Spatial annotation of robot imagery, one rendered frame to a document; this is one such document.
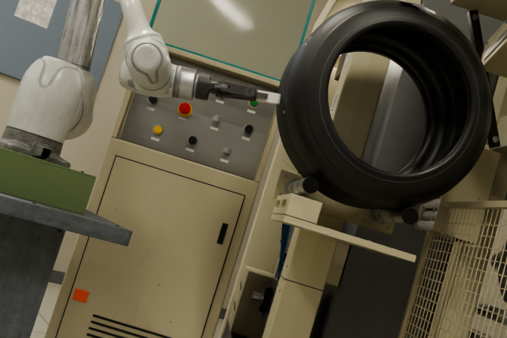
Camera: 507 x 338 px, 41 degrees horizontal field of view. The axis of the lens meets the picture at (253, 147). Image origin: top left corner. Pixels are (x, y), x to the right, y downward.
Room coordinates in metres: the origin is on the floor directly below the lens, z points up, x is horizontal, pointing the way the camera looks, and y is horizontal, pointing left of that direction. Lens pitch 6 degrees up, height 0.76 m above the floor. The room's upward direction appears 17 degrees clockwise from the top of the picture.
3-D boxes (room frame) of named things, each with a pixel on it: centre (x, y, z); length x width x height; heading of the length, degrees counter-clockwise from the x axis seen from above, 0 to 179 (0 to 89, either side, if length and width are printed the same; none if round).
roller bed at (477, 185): (2.20, -0.68, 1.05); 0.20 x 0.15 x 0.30; 2
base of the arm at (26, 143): (1.80, 0.56, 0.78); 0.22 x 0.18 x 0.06; 35
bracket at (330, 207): (2.15, -0.30, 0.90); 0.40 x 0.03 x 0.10; 92
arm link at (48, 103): (1.83, 0.57, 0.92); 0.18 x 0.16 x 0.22; 1
